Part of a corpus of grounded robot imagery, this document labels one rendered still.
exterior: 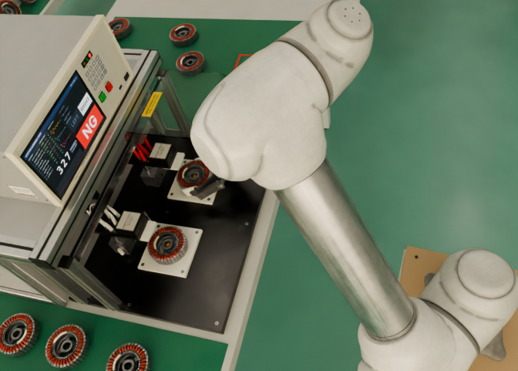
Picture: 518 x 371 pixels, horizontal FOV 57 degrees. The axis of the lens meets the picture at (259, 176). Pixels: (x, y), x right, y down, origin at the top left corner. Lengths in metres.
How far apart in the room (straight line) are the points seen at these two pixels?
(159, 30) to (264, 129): 1.58
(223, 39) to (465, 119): 1.32
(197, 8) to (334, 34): 1.58
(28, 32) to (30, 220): 0.47
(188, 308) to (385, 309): 0.63
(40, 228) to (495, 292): 0.97
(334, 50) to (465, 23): 2.55
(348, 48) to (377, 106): 2.00
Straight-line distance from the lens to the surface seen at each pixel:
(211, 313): 1.33
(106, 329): 1.45
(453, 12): 3.30
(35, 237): 1.21
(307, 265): 2.19
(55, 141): 1.17
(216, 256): 1.40
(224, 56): 1.96
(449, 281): 1.04
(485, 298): 1.02
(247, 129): 0.65
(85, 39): 1.25
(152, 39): 2.16
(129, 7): 2.41
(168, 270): 1.41
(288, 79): 0.68
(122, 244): 1.45
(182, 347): 1.35
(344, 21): 0.71
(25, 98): 1.19
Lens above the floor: 1.98
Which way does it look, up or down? 54 degrees down
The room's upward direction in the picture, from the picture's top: 17 degrees counter-clockwise
